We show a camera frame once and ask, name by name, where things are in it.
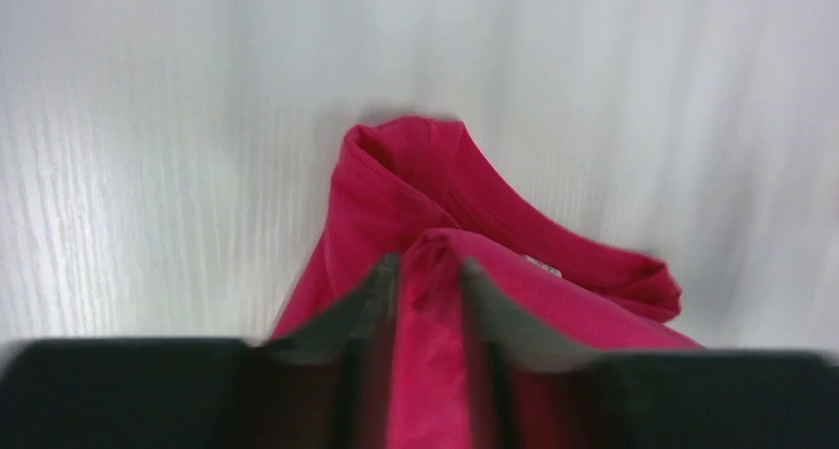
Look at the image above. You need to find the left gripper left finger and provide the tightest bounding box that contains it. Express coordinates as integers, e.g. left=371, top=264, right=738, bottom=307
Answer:
left=1, top=254, right=399, bottom=448

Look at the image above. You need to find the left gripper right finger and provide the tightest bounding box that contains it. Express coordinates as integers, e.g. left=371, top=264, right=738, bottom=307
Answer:
left=460, top=261, right=838, bottom=448

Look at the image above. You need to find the magenta t shirt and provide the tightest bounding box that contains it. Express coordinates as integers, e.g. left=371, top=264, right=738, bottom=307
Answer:
left=274, top=117, right=694, bottom=448

